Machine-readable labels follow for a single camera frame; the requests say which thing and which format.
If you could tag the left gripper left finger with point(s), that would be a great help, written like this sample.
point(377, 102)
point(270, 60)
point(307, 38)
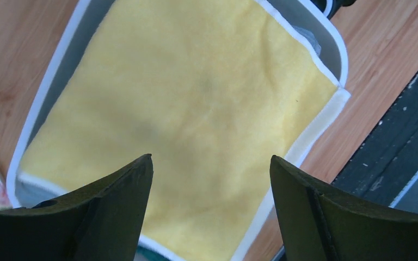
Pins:
point(99, 221)

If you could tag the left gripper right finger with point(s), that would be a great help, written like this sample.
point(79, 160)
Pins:
point(321, 222)

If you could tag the dark green garment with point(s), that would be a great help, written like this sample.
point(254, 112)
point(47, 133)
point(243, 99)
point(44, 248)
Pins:
point(145, 254)

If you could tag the yellow towel white trim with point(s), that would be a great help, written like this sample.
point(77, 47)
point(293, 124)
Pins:
point(194, 119)

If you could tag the pink and teal kids suitcase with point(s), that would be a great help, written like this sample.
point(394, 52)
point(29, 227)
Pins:
point(330, 7)

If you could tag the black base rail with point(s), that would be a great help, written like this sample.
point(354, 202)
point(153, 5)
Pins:
point(384, 170)

